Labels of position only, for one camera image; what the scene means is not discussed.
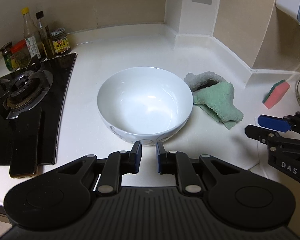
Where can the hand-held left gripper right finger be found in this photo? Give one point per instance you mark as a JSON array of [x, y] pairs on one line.
[[160, 160]]

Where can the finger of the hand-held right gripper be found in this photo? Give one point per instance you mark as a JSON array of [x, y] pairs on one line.
[[272, 123], [260, 133]]

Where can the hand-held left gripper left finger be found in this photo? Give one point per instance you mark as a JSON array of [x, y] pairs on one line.
[[138, 158]]

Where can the white ceramic bowl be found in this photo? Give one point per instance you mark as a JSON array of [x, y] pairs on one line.
[[145, 105]]

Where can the green and grey cloth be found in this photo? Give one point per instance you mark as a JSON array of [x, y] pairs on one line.
[[215, 102]]

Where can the pink and green sponge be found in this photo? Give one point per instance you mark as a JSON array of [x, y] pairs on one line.
[[277, 93]]

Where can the black glass gas stove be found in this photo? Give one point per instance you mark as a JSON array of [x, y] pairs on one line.
[[62, 85]]

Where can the black pan support grate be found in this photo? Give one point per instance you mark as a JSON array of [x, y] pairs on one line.
[[25, 140]]

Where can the metal gas burner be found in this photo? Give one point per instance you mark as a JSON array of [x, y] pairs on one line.
[[22, 90]]

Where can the checkered lid sauce jar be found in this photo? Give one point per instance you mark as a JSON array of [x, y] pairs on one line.
[[60, 43]]

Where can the black cap oil bottle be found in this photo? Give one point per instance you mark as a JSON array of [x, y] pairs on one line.
[[45, 37]]

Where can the red lid jar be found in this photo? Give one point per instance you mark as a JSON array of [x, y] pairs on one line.
[[21, 55]]

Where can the yellow cap sauce bottle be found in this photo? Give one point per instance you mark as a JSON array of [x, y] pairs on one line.
[[30, 35]]

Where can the dark lid green jar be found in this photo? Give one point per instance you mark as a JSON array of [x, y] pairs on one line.
[[8, 57]]

